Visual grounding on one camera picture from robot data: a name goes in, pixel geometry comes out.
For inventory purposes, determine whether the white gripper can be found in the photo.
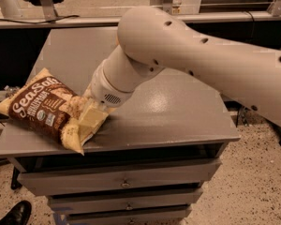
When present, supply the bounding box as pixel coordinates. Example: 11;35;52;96
79;60;132;135

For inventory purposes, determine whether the brown sea salt chip bag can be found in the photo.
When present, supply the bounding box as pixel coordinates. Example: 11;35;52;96
0;67;116;157

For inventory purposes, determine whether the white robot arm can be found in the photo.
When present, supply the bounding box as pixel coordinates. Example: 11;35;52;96
84;7;281;127

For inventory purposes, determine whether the grey drawer cabinet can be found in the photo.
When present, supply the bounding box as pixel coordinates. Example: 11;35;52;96
0;25;241;225

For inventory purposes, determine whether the crumpled clear plastic object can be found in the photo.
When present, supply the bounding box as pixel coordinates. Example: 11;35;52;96
4;85;19;97

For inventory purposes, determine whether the top grey drawer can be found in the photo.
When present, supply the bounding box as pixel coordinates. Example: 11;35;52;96
19;158;221;196

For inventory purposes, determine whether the grey drawer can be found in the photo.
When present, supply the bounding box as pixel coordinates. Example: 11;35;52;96
19;158;221;196
49;187;202;215
67;205;191;225

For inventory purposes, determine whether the middle grey drawer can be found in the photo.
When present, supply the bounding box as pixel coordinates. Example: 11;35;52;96
49;187;202;215

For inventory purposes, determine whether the black leather shoe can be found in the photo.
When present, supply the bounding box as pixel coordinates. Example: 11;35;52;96
0;201;32;225

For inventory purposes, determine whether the bottom grey drawer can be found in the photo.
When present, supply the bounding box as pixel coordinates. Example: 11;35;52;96
67;205;191;225

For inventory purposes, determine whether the black cable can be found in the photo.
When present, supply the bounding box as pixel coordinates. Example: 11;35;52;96
0;14;81;25

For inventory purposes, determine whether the grey metal rail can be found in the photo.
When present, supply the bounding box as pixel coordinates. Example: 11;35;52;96
0;11;281;29

